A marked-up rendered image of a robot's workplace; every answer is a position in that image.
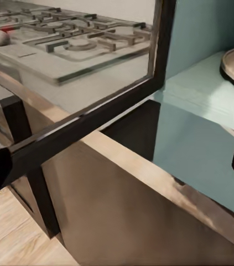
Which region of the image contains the microwave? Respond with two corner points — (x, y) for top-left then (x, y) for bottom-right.
(0, 0), (234, 188)

